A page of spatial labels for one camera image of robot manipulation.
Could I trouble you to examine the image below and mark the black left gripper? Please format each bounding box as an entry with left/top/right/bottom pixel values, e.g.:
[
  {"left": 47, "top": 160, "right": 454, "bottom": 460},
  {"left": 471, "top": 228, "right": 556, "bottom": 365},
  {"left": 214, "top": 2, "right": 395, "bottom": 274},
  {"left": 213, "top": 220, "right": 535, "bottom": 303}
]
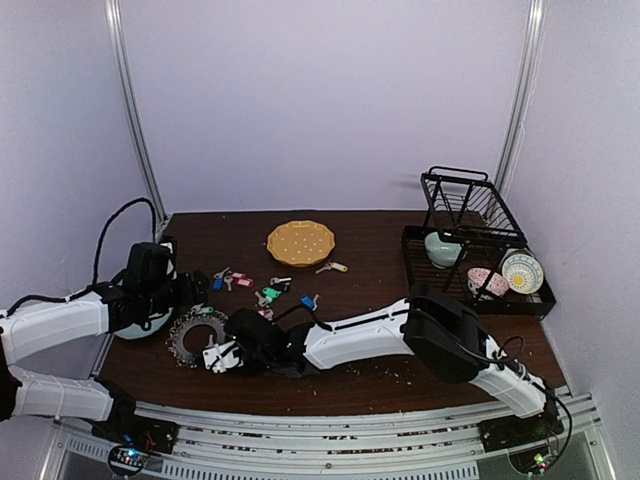
[{"left": 142, "top": 268, "right": 207, "bottom": 316}]

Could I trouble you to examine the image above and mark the key with blue tag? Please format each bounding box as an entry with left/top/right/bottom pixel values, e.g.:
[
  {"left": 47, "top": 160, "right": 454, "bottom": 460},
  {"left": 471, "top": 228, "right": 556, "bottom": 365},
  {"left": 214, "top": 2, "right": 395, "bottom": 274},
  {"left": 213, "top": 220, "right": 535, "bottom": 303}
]
[{"left": 212, "top": 267, "right": 233, "bottom": 292}]

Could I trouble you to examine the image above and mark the key with red tag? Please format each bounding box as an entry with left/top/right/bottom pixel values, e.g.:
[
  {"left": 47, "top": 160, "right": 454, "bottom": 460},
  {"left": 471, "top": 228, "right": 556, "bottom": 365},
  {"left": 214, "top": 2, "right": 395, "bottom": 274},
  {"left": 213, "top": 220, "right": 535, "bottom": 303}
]
[{"left": 223, "top": 272, "right": 254, "bottom": 291}]

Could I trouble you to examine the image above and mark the key with green tag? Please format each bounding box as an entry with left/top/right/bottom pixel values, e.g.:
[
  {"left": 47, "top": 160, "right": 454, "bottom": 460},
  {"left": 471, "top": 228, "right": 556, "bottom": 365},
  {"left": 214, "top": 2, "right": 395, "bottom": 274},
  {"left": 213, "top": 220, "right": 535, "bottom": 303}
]
[{"left": 254, "top": 287, "right": 281, "bottom": 307}]

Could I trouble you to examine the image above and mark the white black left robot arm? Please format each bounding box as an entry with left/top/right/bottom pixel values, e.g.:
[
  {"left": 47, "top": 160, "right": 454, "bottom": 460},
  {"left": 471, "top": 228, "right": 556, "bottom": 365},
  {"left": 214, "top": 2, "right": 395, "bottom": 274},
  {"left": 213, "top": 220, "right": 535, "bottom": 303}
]
[{"left": 1, "top": 242, "right": 209, "bottom": 444}]

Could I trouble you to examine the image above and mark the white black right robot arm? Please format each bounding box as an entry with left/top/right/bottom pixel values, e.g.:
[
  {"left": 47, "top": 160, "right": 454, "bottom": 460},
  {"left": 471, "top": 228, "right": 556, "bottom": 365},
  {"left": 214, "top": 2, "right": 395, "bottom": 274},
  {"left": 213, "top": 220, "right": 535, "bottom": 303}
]
[{"left": 211, "top": 285, "right": 555, "bottom": 442}]

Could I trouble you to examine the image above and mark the key with light-blue tag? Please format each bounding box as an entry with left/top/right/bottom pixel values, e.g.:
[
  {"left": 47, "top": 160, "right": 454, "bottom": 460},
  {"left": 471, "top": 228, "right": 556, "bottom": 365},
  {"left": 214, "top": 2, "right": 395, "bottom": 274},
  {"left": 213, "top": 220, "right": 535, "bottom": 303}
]
[{"left": 300, "top": 294, "right": 320, "bottom": 311}]

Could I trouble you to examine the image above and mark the key with black tag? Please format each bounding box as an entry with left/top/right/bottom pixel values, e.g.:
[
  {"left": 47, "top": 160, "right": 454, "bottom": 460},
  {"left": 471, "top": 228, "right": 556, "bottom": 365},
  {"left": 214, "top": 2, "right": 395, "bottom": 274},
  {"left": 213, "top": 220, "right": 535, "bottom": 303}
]
[{"left": 270, "top": 277, "right": 292, "bottom": 293}]

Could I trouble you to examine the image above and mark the light blue plate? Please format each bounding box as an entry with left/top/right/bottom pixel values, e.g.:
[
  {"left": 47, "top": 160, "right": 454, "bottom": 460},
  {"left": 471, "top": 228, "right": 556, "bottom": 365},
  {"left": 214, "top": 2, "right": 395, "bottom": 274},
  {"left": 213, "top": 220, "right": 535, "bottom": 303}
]
[{"left": 114, "top": 307, "right": 174, "bottom": 341}]

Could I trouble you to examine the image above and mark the key with yellow tag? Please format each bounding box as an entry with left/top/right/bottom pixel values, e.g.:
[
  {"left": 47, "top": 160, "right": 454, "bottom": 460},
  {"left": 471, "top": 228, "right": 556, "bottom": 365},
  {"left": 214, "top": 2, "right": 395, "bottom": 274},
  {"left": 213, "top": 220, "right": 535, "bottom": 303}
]
[{"left": 315, "top": 261, "right": 349, "bottom": 274}]

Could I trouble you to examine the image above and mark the yellow dotted plate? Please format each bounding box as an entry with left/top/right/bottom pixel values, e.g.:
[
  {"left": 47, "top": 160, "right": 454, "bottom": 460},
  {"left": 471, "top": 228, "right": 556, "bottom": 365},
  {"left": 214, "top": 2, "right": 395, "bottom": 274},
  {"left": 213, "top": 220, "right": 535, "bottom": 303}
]
[{"left": 266, "top": 220, "right": 335, "bottom": 268}]

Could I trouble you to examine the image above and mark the pale green bowl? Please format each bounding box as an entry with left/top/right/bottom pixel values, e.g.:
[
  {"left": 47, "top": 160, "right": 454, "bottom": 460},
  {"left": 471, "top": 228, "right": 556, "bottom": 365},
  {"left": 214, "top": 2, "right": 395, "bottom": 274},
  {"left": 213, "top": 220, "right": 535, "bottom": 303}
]
[{"left": 424, "top": 232, "right": 462, "bottom": 269}]

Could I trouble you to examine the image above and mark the pink patterned bowl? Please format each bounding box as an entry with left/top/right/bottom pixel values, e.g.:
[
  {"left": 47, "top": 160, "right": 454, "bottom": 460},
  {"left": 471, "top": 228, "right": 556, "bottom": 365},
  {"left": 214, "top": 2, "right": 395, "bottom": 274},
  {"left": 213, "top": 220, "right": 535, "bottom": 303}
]
[{"left": 467, "top": 267, "right": 510, "bottom": 297}]

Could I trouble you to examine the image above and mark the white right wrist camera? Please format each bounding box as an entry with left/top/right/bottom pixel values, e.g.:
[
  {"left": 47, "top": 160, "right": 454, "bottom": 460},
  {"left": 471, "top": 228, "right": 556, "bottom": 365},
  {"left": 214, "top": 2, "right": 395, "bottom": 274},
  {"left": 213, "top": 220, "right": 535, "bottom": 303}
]
[{"left": 202, "top": 341, "right": 244, "bottom": 374}]

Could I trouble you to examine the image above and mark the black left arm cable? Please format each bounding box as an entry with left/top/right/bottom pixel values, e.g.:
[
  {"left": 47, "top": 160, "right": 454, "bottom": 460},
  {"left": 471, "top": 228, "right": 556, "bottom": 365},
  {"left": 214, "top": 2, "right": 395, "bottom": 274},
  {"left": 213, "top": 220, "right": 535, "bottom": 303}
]
[{"left": 89, "top": 197, "right": 169, "bottom": 291}]

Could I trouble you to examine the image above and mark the aluminium front rail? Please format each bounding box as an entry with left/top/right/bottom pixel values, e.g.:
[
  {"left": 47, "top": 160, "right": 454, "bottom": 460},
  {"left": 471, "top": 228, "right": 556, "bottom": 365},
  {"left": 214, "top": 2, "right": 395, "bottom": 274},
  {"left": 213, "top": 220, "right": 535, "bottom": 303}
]
[{"left": 36, "top": 387, "right": 617, "bottom": 479}]

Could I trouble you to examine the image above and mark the black wire dish rack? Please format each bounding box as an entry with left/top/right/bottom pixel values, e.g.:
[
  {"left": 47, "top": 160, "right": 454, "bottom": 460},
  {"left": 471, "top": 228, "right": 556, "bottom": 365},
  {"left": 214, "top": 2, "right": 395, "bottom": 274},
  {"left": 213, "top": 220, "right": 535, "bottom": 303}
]
[{"left": 401, "top": 166, "right": 556, "bottom": 318}]

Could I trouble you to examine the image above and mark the left aluminium corner post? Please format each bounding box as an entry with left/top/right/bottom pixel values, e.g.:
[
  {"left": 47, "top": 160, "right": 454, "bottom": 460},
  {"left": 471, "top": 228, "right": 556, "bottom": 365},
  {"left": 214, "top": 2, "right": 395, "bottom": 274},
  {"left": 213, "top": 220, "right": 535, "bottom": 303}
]
[{"left": 105, "top": 0, "right": 169, "bottom": 225}]

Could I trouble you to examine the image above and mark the aluminium corner post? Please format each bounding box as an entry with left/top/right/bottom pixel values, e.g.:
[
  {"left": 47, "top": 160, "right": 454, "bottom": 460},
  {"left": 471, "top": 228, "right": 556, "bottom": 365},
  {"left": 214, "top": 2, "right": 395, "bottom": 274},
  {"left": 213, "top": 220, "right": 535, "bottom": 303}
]
[
  {"left": 495, "top": 0, "right": 547, "bottom": 198},
  {"left": 105, "top": 0, "right": 169, "bottom": 225}
]

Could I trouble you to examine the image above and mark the right aluminium corner post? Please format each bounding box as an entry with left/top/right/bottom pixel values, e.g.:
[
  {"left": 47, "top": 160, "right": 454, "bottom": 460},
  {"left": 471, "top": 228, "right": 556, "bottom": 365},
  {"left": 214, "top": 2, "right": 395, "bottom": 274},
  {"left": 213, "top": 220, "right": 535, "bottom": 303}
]
[{"left": 495, "top": 0, "right": 547, "bottom": 198}]

